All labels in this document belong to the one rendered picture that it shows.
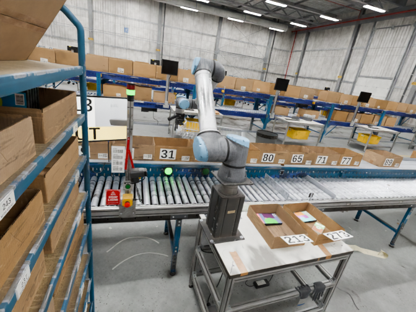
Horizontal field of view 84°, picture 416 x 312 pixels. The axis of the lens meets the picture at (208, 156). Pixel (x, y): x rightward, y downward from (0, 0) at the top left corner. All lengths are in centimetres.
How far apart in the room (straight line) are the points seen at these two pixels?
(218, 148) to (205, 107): 29
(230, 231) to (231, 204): 22
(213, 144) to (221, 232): 63
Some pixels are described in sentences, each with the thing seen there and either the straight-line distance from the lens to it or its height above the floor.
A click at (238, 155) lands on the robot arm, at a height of 136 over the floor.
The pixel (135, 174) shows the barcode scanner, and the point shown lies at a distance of 167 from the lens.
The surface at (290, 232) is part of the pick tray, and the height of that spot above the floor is 76.
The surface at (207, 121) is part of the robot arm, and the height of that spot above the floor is 152.
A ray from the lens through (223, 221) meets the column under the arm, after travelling 158.
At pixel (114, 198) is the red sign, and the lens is 182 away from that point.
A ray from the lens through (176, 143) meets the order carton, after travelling 262.
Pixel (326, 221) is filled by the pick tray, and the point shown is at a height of 81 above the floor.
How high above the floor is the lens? 181
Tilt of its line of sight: 20 degrees down
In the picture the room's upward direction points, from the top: 9 degrees clockwise
